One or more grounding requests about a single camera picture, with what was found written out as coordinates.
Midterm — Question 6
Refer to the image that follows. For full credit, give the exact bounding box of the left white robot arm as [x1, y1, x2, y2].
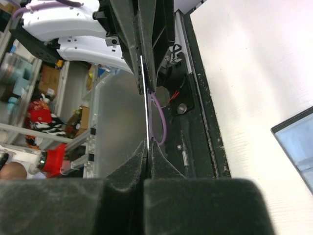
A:
[10, 0, 175, 94]

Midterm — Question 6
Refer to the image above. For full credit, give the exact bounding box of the translucent plastic storage box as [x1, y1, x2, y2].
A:
[83, 71, 146, 178]

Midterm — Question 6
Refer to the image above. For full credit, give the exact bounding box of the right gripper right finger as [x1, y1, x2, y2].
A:
[143, 143, 274, 235]

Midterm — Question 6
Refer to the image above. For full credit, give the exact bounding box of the storage shelf with clutter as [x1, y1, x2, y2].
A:
[0, 0, 98, 177]

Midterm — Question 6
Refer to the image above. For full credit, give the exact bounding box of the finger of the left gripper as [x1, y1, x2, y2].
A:
[138, 0, 175, 91]
[110, 0, 143, 94]

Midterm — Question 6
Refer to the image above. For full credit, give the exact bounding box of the silver grey credit card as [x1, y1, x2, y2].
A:
[140, 55, 150, 150]

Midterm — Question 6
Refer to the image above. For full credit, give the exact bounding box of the black leather card holder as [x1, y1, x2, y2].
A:
[271, 107, 313, 191]

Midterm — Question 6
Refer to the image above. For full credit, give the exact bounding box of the person's bald head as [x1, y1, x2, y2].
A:
[0, 162, 27, 180]

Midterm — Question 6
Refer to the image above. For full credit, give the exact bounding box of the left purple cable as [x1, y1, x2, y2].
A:
[12, 0, 168, 146]

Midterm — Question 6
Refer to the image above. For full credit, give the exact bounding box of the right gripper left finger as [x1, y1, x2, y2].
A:
[0, 141, 147, 235]

